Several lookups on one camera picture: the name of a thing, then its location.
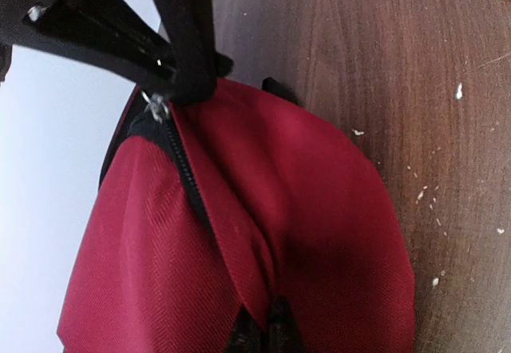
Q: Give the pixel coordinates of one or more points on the red student backpack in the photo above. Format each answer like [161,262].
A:
[229,203]

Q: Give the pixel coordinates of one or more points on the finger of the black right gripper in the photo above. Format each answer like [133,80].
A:
[189,26]

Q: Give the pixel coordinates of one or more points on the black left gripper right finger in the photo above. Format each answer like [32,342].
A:
[283,335]

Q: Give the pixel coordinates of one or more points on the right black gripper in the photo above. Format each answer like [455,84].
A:
[104,33]

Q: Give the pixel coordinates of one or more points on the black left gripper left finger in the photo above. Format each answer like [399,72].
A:
[246,336]

